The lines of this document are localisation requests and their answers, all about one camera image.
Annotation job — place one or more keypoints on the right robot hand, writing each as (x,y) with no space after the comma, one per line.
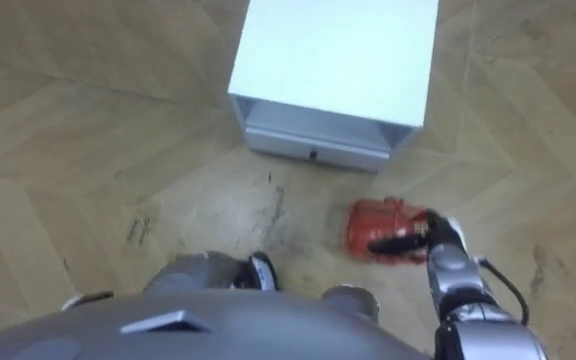
(438,232)

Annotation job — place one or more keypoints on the robot legs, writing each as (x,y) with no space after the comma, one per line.
(198,272)

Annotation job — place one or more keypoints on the white bedside cabinet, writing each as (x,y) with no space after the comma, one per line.
(333,60)

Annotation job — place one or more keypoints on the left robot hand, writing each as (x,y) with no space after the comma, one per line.
(88,299)

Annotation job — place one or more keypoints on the robot body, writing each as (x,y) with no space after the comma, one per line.
(193,330)

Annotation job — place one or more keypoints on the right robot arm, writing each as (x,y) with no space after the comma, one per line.
(455,285)

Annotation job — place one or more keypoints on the red plastic basket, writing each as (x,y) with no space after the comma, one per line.
(369,224)

